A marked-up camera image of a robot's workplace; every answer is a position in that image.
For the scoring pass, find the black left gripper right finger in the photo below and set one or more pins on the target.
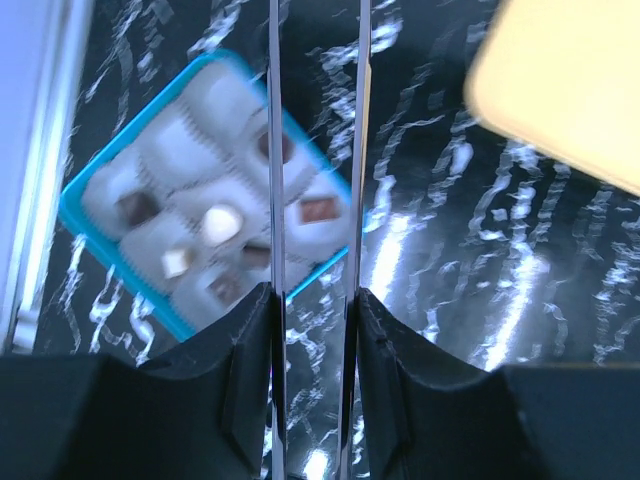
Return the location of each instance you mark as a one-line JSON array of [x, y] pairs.
[[430, 415]]

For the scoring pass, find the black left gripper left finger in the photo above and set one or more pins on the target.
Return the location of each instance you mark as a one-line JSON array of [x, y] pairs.
[[198, 411]]

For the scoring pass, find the dark chocolate edge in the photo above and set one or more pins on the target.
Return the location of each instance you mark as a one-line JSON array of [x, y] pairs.
[[227, 289]]

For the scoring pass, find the white chocolate bar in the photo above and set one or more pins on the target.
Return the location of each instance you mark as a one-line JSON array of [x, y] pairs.
[[175, 262]]

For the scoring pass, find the white chocolate round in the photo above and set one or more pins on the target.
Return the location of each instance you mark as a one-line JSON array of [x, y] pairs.
[[220, 223]]

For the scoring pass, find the metal tongs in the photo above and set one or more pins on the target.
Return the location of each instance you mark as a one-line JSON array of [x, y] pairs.
[[277, 298]]

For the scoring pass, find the dark chocolate square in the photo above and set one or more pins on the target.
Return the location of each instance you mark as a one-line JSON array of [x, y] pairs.
[[256, 256], [137, 207]]

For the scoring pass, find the brown chocolate block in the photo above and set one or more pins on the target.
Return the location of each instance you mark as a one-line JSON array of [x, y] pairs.
[[315, 210]]

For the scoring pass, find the dark chocolate top piece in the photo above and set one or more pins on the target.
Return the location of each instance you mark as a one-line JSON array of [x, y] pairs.
[[287, 147]]

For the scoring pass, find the blue chocolate tin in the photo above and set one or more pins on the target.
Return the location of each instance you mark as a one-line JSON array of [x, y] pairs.
[[192, 147]]

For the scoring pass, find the yellow tray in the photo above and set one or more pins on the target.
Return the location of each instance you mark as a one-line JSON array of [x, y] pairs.
[[563, 76]]

